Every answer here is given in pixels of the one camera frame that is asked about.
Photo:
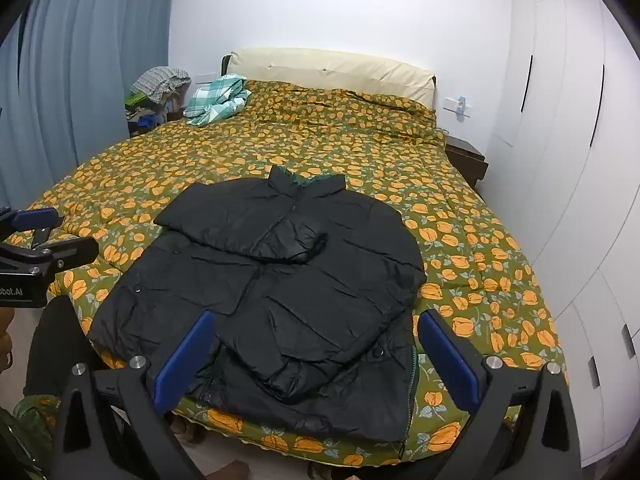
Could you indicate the blue curtain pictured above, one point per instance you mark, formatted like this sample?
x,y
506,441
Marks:
x,y
75,85

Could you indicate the grey checked cloth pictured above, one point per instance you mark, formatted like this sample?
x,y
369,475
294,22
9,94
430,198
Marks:
x,y
160,80

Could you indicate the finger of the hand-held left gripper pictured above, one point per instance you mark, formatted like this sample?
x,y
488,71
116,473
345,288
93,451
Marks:
x,y
70,254
37,219

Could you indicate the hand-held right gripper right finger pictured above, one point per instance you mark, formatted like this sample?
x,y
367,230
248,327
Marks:
x,y
450,360

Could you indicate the black puffer jacket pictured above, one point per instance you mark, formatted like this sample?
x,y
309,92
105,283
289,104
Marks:
x,y
300,285

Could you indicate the cream padded headboard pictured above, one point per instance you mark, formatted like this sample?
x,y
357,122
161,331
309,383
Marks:
x,y
325,65

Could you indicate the dark wooden nightstand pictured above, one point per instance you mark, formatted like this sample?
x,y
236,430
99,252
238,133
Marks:
x,y
467,160

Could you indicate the teal plaid cloth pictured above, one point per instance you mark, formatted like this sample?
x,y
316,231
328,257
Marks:
x,y
217,100

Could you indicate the green orange floral quilt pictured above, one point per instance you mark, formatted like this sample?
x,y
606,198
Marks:
x,y
475,260

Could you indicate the pile of colourful clothes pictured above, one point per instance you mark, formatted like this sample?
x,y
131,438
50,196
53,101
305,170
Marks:
x,y
147,115

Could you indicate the person's leg in dark trousers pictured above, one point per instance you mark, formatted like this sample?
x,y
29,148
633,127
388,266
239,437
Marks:
x,y
55,345

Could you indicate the white wardrobe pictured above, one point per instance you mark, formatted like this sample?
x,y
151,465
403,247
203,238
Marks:
x,y
565,110

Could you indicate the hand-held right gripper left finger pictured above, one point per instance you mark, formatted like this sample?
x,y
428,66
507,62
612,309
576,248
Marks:
x,y
186,355

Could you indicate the brown slipper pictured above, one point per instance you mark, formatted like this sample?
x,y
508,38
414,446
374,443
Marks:
x,y
189,430

